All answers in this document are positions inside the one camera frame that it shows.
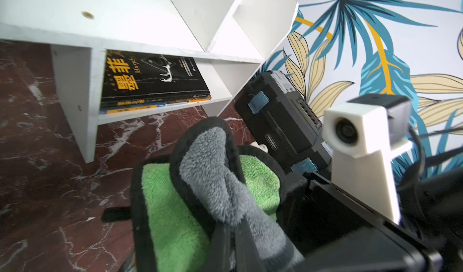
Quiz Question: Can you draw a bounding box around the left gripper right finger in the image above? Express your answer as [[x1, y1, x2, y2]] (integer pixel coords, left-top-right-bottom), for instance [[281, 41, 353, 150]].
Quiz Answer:
[[235, 217, 265, 272]]

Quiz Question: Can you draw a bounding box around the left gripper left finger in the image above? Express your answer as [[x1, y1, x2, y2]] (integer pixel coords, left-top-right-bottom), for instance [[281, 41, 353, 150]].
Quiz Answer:
[[203, 223, 231, 272]]

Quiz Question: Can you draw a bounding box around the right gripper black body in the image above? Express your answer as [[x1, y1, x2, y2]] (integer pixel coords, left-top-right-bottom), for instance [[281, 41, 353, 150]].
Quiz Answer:
[[279, 172, 443, 272]]

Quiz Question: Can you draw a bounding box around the grey and green microfibre cloth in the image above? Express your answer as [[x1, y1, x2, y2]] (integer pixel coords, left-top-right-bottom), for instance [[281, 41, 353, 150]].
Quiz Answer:
[[101, 116, 306, 272]]

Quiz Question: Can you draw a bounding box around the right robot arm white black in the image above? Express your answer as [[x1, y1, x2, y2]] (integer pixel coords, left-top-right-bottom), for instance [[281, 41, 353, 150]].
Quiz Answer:
[[277, 149, 463, 272]]

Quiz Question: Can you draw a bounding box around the white wooden bookshelf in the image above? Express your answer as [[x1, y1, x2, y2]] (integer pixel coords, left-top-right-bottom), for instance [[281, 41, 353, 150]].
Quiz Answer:
[[1, 0, 299, 163]]

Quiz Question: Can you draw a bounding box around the white plastic pipe fitting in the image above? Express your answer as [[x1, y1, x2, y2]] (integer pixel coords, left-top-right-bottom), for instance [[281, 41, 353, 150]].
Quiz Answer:
[[250, 141, 268, 153]]

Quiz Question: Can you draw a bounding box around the black plastic toolbox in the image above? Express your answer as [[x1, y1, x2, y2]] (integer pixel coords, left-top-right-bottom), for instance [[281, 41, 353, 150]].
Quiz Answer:
[[235, 71, 332, 174]]

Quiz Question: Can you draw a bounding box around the black book with yellow text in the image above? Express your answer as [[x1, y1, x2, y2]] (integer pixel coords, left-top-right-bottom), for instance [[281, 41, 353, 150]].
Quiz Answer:
[[100, 50, 211, 114]]

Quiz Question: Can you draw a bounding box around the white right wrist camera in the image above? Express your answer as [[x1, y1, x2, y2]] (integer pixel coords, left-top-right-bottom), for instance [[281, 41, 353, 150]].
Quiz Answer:
[[323, 94, 412, 224]]

